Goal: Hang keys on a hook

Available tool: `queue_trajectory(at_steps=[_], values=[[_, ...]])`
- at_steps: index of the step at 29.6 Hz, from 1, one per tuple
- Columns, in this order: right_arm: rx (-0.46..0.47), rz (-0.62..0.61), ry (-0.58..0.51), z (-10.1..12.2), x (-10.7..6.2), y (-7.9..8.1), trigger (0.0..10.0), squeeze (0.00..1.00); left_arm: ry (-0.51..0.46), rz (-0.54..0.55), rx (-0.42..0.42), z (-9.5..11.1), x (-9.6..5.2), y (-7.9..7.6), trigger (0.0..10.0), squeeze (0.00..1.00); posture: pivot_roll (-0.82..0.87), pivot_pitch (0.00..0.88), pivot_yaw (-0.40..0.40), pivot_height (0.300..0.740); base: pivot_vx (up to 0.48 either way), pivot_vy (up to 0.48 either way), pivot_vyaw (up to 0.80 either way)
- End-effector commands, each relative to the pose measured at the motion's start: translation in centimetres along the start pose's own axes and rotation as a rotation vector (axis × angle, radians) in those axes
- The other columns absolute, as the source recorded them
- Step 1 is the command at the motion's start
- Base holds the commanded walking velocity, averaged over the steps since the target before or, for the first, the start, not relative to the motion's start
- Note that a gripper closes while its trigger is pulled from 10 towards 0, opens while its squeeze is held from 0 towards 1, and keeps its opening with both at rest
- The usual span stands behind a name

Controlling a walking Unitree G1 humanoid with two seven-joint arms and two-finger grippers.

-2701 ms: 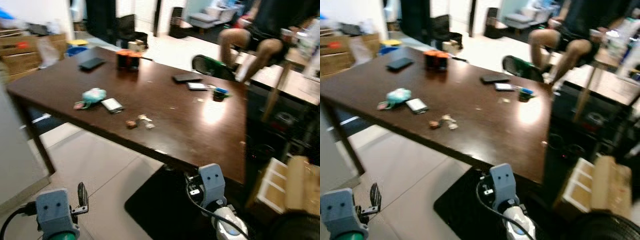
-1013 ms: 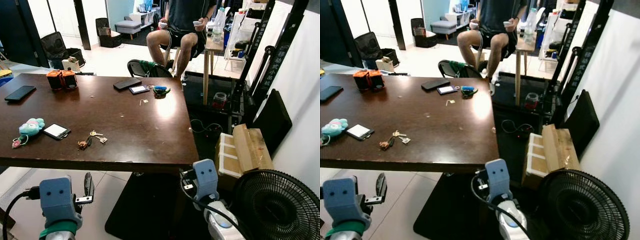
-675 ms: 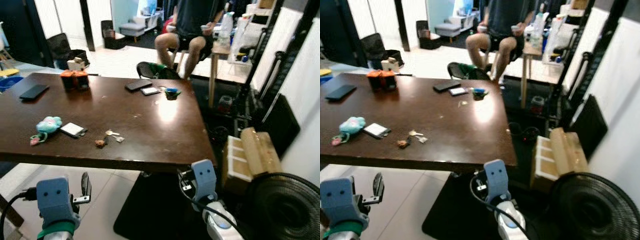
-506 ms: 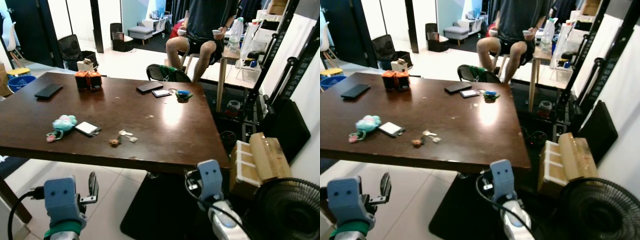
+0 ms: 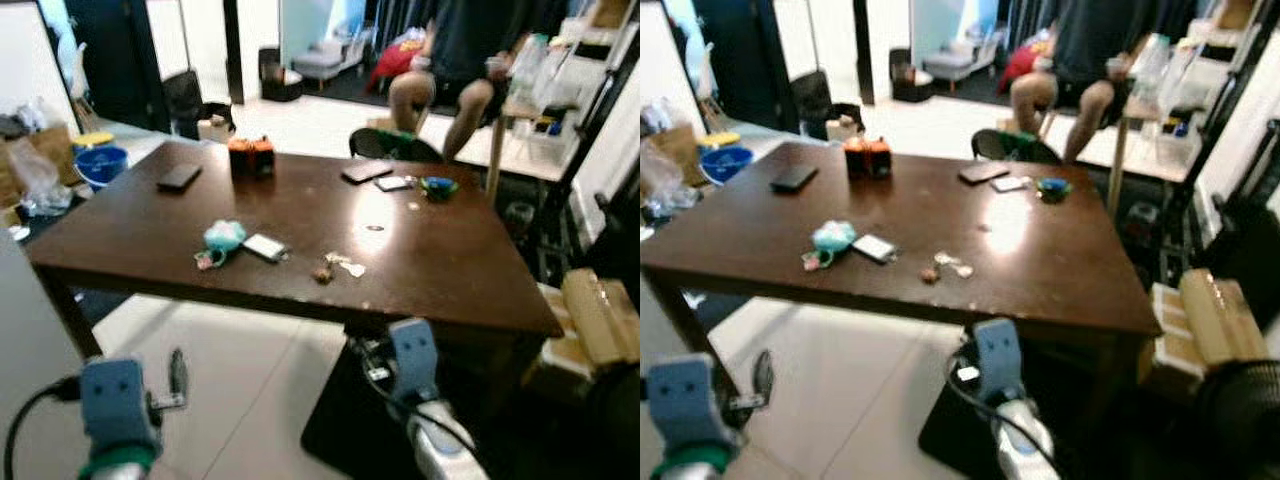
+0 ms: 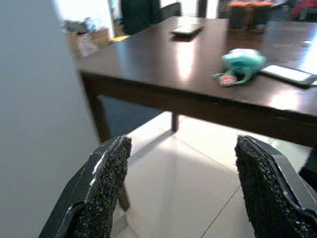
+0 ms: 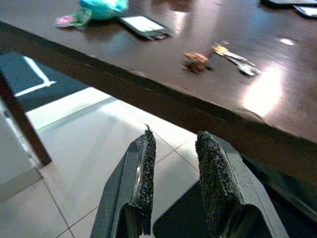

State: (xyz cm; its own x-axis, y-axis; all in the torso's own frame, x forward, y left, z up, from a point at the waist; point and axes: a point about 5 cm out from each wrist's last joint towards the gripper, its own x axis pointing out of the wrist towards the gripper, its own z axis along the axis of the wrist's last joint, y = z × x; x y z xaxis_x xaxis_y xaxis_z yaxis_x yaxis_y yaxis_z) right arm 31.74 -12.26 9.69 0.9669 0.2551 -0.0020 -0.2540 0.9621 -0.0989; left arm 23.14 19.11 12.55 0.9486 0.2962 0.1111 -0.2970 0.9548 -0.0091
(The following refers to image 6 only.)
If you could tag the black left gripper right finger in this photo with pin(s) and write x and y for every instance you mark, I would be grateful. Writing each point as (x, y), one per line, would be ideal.
(270, 193)

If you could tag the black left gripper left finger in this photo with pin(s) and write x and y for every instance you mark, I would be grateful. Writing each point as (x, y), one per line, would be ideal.
(99, 188)

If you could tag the white tablet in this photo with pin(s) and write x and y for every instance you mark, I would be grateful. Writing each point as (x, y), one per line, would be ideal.
(287, 74)

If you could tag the dark brown wooden table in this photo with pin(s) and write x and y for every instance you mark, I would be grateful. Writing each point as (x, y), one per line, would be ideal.
(148, 62)

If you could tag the brown cardboard box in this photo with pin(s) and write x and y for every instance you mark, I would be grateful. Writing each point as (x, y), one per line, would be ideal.
(89, 42)

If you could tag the grey crumpled bag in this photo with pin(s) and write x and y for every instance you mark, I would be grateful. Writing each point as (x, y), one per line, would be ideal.
(78, 24)

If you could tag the dark chair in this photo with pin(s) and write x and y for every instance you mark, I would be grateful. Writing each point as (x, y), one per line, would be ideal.
(141, 15)

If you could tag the dark container with orange lid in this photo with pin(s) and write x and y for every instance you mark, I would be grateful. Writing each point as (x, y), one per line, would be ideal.
(247, 15)

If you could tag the black smartphone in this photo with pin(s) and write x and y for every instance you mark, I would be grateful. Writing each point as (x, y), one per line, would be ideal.
(187, 30)

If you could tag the red cloth item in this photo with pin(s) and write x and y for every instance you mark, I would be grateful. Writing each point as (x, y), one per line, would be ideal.
(305, 8)

